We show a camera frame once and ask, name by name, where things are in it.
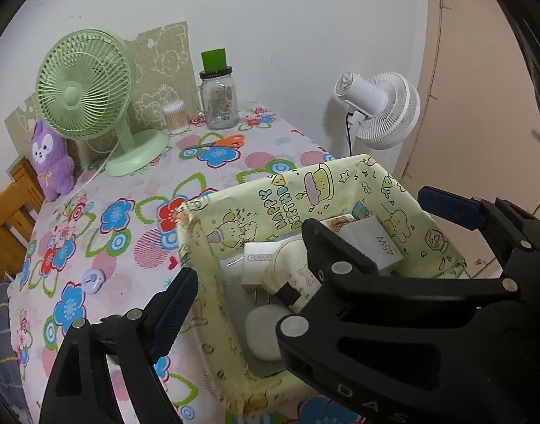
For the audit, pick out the dark cloth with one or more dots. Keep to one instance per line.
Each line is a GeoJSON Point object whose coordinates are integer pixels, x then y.
{"type": "Point", "coordinates": [530, 53]}

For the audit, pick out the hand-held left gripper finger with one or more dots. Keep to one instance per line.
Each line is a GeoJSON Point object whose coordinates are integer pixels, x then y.
{"type": "Point", "coordinates": [173, 313]}

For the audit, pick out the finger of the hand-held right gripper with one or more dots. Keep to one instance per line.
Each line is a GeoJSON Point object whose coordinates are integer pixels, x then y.
{"type": "Point", "coordinates": [446, 207]}
{"type": "Point", "coordinates": [340, 300]}

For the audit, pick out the yellow printed storage box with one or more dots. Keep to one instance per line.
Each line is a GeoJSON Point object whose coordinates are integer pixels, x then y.
{"type": "Point", "coordinates": [252, 194]}

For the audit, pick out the printed cardboard sheet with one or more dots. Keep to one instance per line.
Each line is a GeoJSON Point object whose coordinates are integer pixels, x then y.
{"type": "Point", "coordinates": [164, 53]}

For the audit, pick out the pale cube charger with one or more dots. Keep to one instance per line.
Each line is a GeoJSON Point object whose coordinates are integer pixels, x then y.
{"type": "Point", "coordinates": [376, 238]}

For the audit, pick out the purple round hook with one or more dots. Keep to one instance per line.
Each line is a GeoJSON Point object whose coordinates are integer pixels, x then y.
{"type": "Point", "coordinates": [93, 280]}

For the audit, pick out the white clip fan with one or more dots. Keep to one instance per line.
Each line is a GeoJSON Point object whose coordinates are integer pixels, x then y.
{"type": "Point", "coordinates": [385, 110]}

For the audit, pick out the white round pad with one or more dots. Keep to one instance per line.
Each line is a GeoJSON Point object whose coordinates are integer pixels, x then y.
{"type": "Point", "coordinates": [263, 331]}

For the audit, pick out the small printed white box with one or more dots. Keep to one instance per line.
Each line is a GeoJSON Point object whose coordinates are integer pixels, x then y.
{"type": "Point", "coordinates": [336, 221]}

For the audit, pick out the cream plug adapter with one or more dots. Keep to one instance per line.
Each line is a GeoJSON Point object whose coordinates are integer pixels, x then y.
{"type": "Point", "coordinates": [287, 260]}

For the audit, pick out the glass jar with green lid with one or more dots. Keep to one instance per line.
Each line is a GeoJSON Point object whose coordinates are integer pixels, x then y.
{"type": "Point", "coordinates": [219, 106]}

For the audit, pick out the white charger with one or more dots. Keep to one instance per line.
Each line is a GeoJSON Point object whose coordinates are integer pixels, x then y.
{"type": "Point", "coordinates": [261, 265]}

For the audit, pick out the green desk fan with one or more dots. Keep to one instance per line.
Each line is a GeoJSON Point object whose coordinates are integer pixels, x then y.
{"type": "Point", "coordinates": [75, 97]}

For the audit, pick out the purple plush toy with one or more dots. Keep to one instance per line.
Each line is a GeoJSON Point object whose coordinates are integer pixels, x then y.
{"type": "Point", "coordinates": [49, 154]}

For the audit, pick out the grey plaid blanket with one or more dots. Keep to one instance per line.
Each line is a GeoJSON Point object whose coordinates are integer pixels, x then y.
{"type": "Point", "coordinates": [0, 340]}

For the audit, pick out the floral tablecloth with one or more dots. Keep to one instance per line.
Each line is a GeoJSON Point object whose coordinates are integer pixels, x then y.
{"type": "Point", "coordinates": [133, 247]}

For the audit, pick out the cotton swab container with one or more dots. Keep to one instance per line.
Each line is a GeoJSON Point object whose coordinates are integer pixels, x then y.
{"type": "Point", "coordinates": [177, 119]}

